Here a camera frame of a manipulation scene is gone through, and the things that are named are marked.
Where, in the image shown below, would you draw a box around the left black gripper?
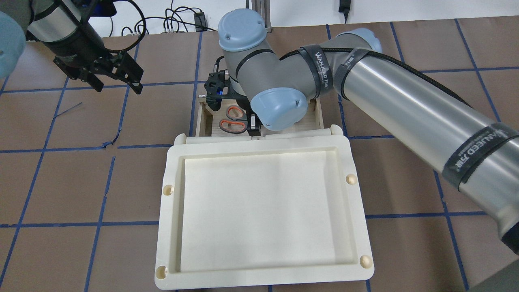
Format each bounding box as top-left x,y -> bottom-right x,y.
87,51 -> 144,94

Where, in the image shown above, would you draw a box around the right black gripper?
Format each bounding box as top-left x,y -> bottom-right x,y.
247,114 -> 261,137

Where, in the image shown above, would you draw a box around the grey orange handled scissors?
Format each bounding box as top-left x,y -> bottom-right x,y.
219,105 -> 248,134

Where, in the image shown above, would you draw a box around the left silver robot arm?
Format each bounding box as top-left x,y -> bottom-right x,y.
0,0 -> 144,94

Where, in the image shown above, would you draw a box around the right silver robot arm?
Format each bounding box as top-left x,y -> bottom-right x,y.
217,8 -> 519,254

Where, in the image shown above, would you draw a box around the cream plastic tray organizer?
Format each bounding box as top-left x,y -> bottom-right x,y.
154,125 -> 375,290

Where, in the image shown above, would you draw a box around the black power adapter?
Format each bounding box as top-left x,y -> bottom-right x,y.
193,11 -> 206,31

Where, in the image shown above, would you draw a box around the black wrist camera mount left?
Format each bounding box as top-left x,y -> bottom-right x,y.
51,45 -> 118,81

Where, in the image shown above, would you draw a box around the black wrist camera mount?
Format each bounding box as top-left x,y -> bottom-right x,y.
204,56 -> 250,112
51,45 -> 118,81

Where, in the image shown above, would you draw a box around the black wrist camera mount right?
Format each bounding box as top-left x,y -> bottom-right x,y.
204,56 -> 250,112

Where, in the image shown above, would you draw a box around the aluminium frame post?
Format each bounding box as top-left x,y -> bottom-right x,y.
246,0 -> 272,33

